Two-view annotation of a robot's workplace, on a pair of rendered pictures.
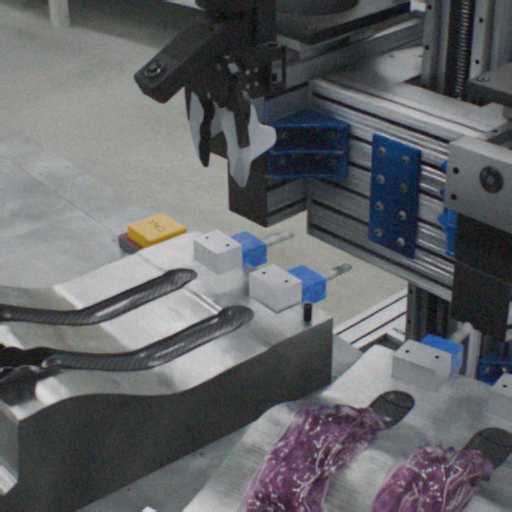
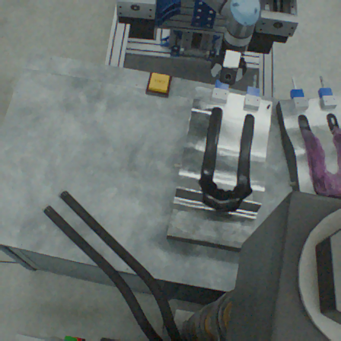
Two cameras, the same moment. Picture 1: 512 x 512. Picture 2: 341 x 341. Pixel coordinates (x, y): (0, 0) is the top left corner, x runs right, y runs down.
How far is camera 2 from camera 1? 1.33 m
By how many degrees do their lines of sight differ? 49
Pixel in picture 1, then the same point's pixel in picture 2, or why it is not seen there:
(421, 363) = (304, 105)
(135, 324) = (227, 140)
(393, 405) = (301, 120)
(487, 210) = (275, 31)
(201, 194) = not seen: outside the picture
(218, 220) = not seen: outside the picture
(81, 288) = (194, 136)
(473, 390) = (313, 102)
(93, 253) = (141, 102)
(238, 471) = (303, 173)
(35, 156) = (53, 63)
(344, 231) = (177, 25)
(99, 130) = not seen: outside the picture
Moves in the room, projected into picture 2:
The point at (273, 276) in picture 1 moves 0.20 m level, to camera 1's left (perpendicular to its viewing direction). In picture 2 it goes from (252, 100) to (208, 136)
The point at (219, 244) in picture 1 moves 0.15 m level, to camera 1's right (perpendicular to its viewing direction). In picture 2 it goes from (223, 94) to (254, 70)
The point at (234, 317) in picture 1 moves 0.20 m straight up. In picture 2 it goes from (248, 119) to (261, 90)
